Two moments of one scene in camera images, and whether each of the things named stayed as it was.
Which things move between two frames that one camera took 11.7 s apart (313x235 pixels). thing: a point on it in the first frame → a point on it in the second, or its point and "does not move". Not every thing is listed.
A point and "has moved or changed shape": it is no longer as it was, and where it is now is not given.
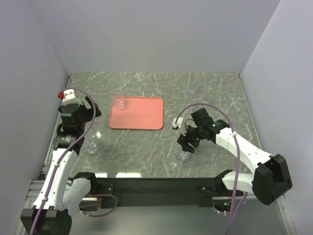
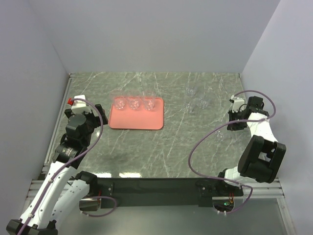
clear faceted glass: x=119 y=102 does not move
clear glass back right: x=190 y=91 does not move
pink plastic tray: x=139 y=113 does not move
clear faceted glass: x=91 y=143 has moved or changed shape
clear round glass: x=179 y=155 → x=148 y=98
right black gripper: x=183 y=140 → x=233 y=127
